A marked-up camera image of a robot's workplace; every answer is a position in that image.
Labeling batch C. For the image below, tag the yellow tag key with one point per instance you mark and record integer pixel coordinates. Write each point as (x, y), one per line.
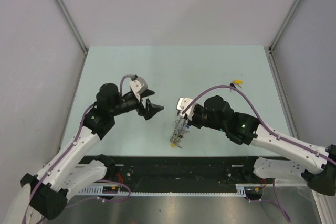
(237, 83)

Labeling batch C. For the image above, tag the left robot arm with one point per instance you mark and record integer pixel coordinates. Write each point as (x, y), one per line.
(57, 182)

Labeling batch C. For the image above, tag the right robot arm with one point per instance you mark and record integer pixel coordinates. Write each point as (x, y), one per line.
(302, 161)

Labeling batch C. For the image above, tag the aluminium frame post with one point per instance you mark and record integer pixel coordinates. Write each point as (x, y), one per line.
(71, 25)
(284, 25)

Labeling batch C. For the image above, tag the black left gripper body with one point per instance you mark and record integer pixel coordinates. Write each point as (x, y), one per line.
(140, 108)

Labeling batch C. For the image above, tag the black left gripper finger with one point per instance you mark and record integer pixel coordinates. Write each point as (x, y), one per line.
(147, 93)
(151, 109)

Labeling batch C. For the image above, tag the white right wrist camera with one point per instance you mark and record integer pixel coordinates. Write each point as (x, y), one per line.
(185, 108)

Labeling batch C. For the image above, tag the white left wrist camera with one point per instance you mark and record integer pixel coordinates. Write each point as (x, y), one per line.
(138, 85)

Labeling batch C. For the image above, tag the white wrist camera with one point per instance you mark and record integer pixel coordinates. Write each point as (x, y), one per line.
(138, 85)
(185, 108)

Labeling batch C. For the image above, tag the white slotted cable duct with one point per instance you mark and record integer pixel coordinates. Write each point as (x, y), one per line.
(98, 191)

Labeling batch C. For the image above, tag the aluminium frame post left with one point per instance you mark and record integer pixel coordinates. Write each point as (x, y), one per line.
(71, 25)

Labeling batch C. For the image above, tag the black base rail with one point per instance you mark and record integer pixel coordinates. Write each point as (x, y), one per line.
(165, 174)

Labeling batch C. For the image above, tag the metal disc keyring organizer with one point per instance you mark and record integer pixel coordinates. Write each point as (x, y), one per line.
(181, 128)

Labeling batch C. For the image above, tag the aluminium frame post right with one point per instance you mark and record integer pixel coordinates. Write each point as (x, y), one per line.
(284, 25)

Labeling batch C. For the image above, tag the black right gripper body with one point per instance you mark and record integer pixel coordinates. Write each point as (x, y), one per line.
(200, 118)

